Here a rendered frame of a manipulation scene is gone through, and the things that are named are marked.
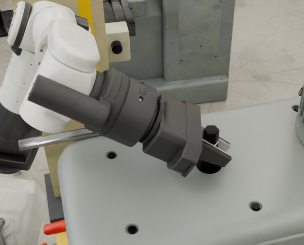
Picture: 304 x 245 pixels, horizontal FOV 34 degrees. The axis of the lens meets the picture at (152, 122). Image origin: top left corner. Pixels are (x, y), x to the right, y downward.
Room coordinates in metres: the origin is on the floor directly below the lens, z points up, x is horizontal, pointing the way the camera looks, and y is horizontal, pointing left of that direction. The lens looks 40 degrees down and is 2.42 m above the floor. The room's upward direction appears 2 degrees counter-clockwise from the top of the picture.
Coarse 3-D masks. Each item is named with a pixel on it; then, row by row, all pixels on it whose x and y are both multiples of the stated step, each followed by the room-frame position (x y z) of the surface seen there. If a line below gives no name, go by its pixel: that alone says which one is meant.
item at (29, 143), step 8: (40, 136) 0.60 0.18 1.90; (48, 136) 0.59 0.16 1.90; (56, 136) 0.59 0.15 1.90; (64, 136) 0.59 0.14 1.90; (72, 136) 0.59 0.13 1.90; (80, 136) 0.59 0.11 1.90; (88, 136) 0.59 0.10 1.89; (24, 144) 0.58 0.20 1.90; (32, 144) 0.58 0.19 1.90; (40, 144) 0.58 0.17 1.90; (48, 144) 0.58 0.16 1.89
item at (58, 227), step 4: (64, 220) 0.58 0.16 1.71; (48, 224) 0.57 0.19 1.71; (52, 224) 0.57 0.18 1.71; (56, 224) 0.57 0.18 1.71; (60, 224) 0.57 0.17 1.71; (64, 224) 0.57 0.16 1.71; (44, 228) 0.56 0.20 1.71; (48, 228) 0.56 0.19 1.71; (52, 228) 0.56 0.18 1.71; (56, 228) 0.56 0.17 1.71; (60, 228) 0.56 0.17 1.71; (64, 228) 0.56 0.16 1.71; (44, 232) 0.56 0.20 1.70; (48, 232) 0.56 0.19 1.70; (52, 232) 0.56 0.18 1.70; (56, 232) 0.56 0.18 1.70; (60, 232) 0.56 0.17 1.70
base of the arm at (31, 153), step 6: (36, 132) 0.79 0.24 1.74; (30, 150) 0.77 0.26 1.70; (36, 150) 0.77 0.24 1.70; (0, 156) 0.77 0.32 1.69; (6, 156) 0.77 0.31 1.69; (12, 156) 0.78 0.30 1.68; (18, 156) 0.78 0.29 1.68; (24, 156) 0.79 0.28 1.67; (30, 156) 0.77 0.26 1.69; (0, 162) 0.76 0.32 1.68; (6, 162) 0.76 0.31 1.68; (12, 162) 0.76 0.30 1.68; (18, 162) 0.77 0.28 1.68; (24, 162) 0.77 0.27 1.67; (30, 162) 0.77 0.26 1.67; (18, 168) 0.77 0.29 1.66; (24, 168) 0.77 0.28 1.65
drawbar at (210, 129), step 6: (210, 126) 0.53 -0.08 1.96; (216, 126) 0.53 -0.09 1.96; (204, 132) 0.53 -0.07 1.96; (210, 132) 0.52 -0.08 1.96; (216, 132) 0.52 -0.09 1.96; (204, 138) 0.52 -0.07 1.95; (210, 138) 0.52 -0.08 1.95; (216, 138) 0.52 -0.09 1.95; (204, 162) 0.52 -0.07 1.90; (204, 168) 0.52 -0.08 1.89; (210, 168) 0.52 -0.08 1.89
